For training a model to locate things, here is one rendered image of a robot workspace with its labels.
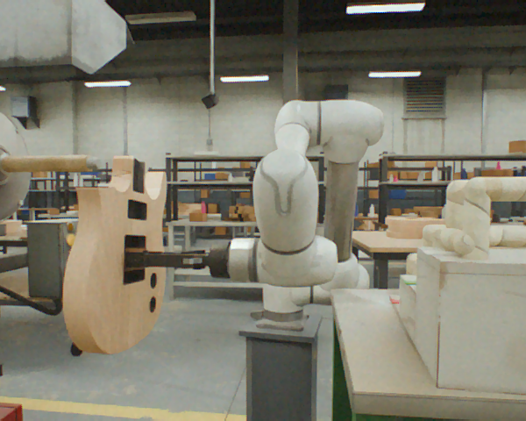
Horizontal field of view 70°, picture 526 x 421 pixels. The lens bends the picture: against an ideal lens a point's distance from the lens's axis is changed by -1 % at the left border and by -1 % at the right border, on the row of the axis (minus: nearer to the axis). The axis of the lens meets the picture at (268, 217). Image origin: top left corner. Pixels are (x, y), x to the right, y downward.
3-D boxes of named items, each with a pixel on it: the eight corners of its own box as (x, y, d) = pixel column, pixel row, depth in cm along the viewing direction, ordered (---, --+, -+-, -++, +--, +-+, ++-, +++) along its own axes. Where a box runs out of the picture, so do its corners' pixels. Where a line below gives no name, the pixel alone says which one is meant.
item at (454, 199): (448, 252, 57) (450, 189, 57) (442, 248, 61) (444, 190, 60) (470, 252, 57) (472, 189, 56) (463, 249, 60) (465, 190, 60)
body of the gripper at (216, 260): (226, 280, 72) (180, 279, 73) (235, 276, 81) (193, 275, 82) (226, 241, 73) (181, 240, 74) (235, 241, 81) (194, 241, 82)
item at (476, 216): (466, 260, 49) (469, 189, 49) (458, 256, 53) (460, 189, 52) (493, 260, 49) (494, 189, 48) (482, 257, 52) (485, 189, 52)
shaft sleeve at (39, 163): (7, 153, 76) (16, 165, 78) (-2, 163, 74) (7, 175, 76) (88, 151, 74) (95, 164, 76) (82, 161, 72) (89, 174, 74)
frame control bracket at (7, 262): (-20, 274, 88) (-20, 258, 88) (37, 260, 107) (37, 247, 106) (-5, 274, 87) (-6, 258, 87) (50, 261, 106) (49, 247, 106)
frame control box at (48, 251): (-37, 324, 94) (-41, 222, 93) (25, 301, 116) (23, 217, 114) (51, 328, 92) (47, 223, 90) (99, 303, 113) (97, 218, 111)
